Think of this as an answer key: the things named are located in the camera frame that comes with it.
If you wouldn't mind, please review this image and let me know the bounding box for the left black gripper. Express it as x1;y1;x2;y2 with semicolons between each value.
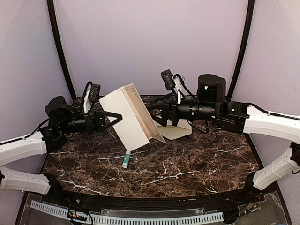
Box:
59;108;123;135

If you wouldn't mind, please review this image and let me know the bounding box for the cream envelope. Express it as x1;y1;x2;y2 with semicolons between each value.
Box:
155;119;192;140

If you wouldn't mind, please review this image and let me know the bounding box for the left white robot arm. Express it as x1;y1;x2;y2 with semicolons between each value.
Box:
0;96;122;204

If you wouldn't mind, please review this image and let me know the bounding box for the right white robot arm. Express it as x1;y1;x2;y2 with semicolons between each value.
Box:
147;70;300;203

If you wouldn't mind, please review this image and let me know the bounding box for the green white glue stick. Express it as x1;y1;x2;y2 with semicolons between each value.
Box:
122;151;131;168

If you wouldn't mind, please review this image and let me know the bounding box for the white slotted cable duct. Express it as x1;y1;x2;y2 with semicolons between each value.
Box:
30;200;224;225

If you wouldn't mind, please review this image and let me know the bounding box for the right black frame post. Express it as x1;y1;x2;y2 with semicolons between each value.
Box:
226;0;255;101

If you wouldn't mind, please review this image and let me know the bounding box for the black frame post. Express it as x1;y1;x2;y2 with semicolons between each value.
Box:
46;0;77;101
226;0;255;101

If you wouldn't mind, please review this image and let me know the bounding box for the black front rail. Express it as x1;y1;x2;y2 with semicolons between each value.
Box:
42;189;265;211

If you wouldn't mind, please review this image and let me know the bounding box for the left black frame post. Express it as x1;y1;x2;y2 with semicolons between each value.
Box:
46;0;77;101

